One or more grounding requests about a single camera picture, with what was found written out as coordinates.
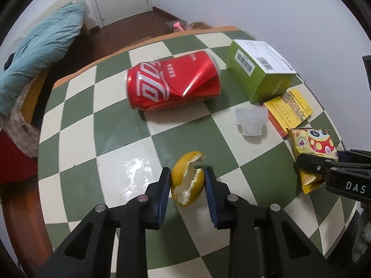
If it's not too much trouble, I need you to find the yellow and red flat box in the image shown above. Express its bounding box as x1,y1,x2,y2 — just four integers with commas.
263,89,313,138

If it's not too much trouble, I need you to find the light blue quilt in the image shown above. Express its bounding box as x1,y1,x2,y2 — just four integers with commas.
0,0,86,117

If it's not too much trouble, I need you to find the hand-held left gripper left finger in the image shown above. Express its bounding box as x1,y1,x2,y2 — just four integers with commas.
35,167,172,278

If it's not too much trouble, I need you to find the patterned mattress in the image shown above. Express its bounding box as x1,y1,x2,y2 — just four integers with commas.
0,72,40,158

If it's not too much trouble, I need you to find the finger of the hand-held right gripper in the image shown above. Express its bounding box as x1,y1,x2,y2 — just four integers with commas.
296,149,371,180

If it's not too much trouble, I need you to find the green cardboard box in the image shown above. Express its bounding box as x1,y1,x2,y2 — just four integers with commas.
226,39,297,103

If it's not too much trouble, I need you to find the brown cardboard box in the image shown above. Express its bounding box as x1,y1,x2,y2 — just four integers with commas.
165,21,213,34

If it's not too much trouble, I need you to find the yellow snack packet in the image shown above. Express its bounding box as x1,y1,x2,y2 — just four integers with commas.
287,127,339,195

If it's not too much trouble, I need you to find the clear plastic jelly cup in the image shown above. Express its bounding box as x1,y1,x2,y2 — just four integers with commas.
235,106,268,137

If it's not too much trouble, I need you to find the orange peel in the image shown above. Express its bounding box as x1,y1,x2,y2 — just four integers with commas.
170,151,206,207

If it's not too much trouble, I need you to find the dented red soda can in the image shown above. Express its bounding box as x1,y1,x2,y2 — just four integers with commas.
125,50,222,112

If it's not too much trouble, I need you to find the red cloth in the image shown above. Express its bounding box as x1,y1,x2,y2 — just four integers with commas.
0,130,39,183

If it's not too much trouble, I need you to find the green checkered tablecloth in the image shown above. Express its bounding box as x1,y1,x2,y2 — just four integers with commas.
38,29,358,278

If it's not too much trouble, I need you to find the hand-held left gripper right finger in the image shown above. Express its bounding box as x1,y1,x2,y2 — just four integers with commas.
204,166,342,278

